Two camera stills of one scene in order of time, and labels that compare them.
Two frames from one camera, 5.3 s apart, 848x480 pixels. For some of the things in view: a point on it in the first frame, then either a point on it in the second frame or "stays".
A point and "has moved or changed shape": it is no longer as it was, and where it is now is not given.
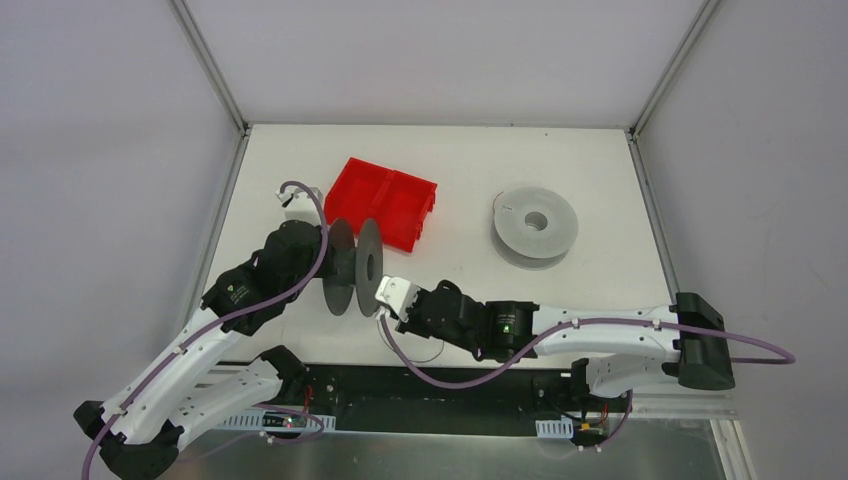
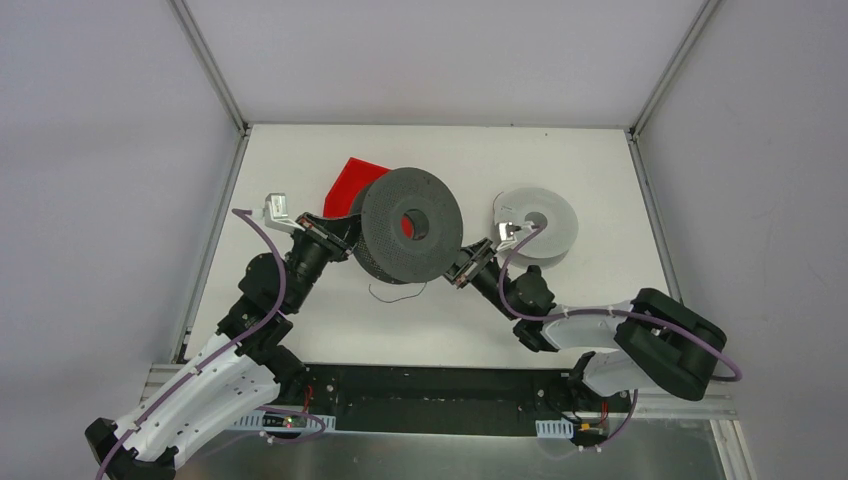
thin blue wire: x=414 y=360 has moved or changed shape
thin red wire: x=493 y=210 stays
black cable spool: x=357 y=265 -> x=411 y=225
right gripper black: x=416 y=312 -> x=472 y=266
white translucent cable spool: x=533 y=229 stays
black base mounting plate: x=387 y=397 stays
